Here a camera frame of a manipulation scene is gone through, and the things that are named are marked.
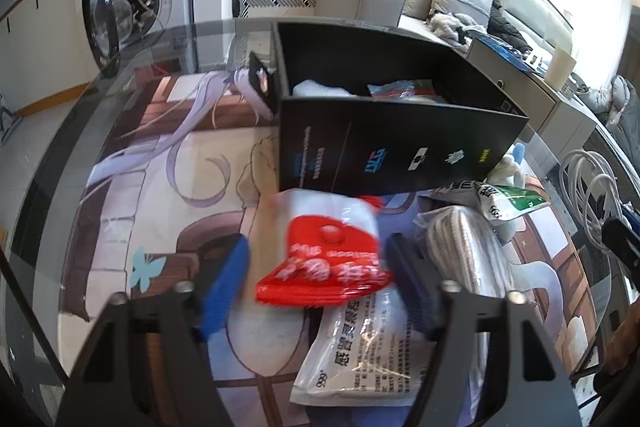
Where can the black cardboard box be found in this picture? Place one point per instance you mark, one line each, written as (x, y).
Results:
(375, 147)

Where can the clear zip bag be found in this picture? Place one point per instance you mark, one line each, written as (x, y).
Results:
(400, 89)

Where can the kitchen counter cabinet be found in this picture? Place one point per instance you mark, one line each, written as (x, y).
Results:
(35, 27)

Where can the printed anime table mat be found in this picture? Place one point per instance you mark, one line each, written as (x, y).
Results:
(175, 187)

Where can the clear bag of white cloths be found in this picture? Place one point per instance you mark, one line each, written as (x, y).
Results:
(465, 247)

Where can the white plush toy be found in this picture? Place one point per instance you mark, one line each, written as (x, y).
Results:
(507, 169)

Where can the grey puffer jacket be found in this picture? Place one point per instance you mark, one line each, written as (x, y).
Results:
(622, 107)

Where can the blue flat pack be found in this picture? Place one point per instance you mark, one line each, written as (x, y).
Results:
(500, 49)

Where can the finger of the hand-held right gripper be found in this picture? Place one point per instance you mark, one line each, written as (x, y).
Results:
(622, 239)

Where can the white plastic bag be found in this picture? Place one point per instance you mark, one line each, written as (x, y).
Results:
(320, 88)

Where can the grey fluffy cloth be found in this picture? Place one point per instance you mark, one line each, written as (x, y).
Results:
(452, 27)

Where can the white cylinder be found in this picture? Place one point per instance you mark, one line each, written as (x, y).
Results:
(560, 67)

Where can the white medicine packet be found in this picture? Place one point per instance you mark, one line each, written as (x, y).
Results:
(360, 352)

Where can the red and white packet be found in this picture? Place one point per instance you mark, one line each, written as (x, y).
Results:
(325, 247)

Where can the beige coffee table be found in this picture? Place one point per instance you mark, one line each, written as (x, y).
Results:
(540, 97)

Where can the black jacket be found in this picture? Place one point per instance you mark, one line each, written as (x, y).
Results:
(510, 29)

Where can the green and white packet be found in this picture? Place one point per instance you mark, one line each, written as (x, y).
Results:
(515, 199)

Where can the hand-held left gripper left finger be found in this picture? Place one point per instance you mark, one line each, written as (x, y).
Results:
(227, 287)

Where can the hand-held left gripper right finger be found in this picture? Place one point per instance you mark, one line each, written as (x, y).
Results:
(407, 277)

